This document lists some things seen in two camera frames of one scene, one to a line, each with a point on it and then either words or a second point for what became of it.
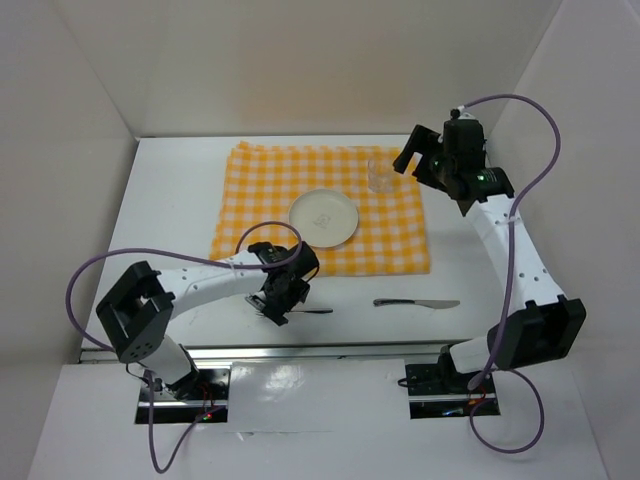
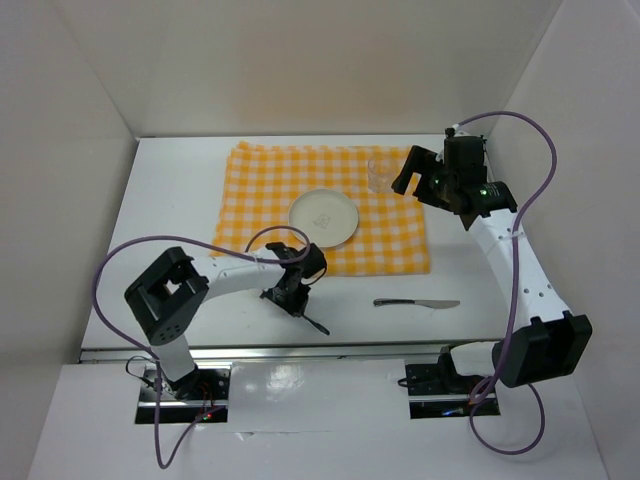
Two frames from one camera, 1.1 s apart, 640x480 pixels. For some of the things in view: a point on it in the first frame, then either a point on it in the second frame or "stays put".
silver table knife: [434, 304] stays put
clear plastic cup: [380, 175] stays put
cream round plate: [325, 218] stays put
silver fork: [314, 310] -> [317, 325]
